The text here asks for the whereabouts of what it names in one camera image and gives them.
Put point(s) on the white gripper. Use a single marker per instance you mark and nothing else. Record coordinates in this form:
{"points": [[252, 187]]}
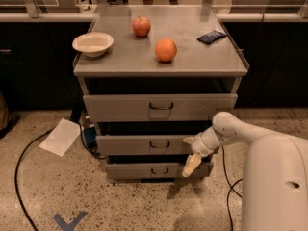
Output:
{"points": [[199, 145]]}

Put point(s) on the grey drawer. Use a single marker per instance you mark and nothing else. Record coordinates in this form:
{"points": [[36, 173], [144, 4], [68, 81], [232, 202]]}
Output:
{"points": [[143, 145], [156, 107], [145, 170]]}

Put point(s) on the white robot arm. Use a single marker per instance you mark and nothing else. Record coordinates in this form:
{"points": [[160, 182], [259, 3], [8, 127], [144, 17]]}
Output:
{"points": [[275, 178]]}

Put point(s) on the grey bottom drawer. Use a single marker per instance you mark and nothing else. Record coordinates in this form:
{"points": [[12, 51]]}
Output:
{"points": [[145, 170]]}

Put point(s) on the grey top drawer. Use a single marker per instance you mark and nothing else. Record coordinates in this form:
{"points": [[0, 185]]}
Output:
{"points": [[156, 107]]}

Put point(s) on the grey drawer cabinet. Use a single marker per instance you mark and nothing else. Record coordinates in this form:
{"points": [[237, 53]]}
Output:
{"points": [[156, 85]]}

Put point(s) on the blue power box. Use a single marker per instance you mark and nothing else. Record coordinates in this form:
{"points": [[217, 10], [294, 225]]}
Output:
{"points": [[90, 137]]}

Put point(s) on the orange fruit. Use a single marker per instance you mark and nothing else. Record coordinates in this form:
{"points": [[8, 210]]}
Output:
{"points": [[165, 50]]}

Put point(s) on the dark blue sponge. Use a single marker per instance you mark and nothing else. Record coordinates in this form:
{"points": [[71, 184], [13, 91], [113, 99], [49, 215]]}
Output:
{"points": [[211, 37]]}

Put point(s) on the red apple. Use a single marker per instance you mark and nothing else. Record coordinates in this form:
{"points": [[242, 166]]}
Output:
{"points": [[141, 26]]}

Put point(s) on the white paper sheet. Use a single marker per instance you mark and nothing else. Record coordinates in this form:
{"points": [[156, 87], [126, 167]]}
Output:
{"points": [[61, 137]]}

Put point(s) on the white bowl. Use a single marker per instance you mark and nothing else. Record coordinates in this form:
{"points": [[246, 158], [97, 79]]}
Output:
{"points": [[93, 44]]}

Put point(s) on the person's black sneakers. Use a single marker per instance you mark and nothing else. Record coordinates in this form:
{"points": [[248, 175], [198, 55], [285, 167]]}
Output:
{"points": [[118, 2]]}

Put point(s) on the tan bag at left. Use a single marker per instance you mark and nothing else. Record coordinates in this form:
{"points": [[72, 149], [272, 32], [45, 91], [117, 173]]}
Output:
{"points": [[7, 120]]}

